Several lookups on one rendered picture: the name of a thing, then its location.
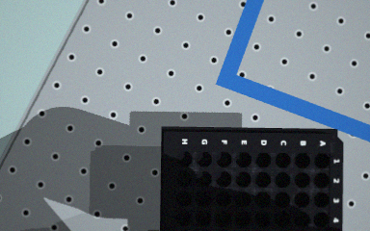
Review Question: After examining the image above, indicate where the black well plate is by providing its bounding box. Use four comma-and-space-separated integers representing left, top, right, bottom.
160, 126, 343, 231

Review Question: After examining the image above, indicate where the grey flat base plate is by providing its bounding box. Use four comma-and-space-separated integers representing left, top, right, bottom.
0, 0, 370, 231

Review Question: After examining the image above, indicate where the blue tape outline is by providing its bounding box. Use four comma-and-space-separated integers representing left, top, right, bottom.
216, 0, 370, 141

